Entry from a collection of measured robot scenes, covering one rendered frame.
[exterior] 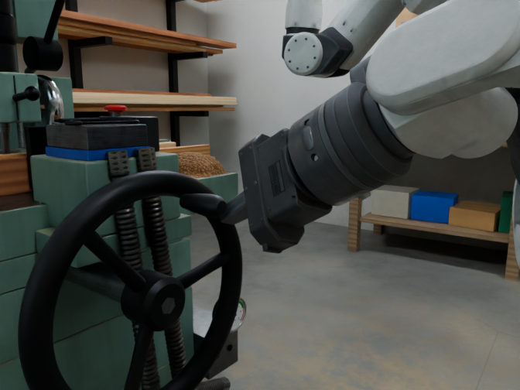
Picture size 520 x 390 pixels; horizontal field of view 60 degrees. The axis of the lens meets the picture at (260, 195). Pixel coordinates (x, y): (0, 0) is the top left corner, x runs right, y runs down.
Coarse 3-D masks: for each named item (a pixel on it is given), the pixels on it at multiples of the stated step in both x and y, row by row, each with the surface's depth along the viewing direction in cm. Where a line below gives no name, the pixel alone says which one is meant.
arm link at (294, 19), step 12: (288, 0) 88; (300, 0) 85; (312, 0) 85; (288, 12) 87; (300, 12) 85; (312, 12) 86; (288, 24) 87; (300, 24) 86; (312, 24) 86; (288, 36) 85
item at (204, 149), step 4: (160, 148) 92; (164, 148) 92; (168, 148) 92; (172, 148) 93; (176, 148) 93; (180, 148) 94; (184, 148) 95; (188, 148) 96; (192, 148) 97; (196, 148) 98; (200, 148) 99; (204, 148) 100; (208, 148) 101; (172, 152) 93; (176, 152) 94; (200, 152) 99; (204, 152) 100; (208, 152) 101
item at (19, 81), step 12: (0, 72) 62; (0, 84) 62; (12, 84) 63; (24, 84) 65; (36, 84) 66; (0, 96) 62; (0, 108) 62; (12, 108) 64; (24, 108) 65; (36, 108) 66; (0, 120) 63; (12, 120) 64; (24, 120) 65; (36, 120) 67
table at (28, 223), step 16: (208, 176) 80; (224, 176) 83; (32, 192) 66; (224, 192) 84; (0, 208) 55; (16, 208) 55; (32, 208) 56; (0, 224) 53; (16, 224) 55; (32, 224) 56; (48, 224) 58; (176, 224) 62; (0, 240) 54; (16, 240) 55; (32, 240) 57; (112, 240) 55; (144, 240) 58; (0, 256) 54; (16, 256) 55; (80, 256) 52; (96, 256) 53
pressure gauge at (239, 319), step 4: (240, 300) 81; (244, 300) 81; (216, 304) 79; (240, 304) 81; (244, 304) 82; (240, 308) 81; (244, 308) 82; (240, 312) 81; (244, 312) 82; (212, 316) 79; (236, 316) 81; (240, 316) 82; (244, 316) 82; (236, 320) 81; (240, 320) 82; (236, 324) 81; (240, 324) 81; (232, 328) 80; (236, 328) 81
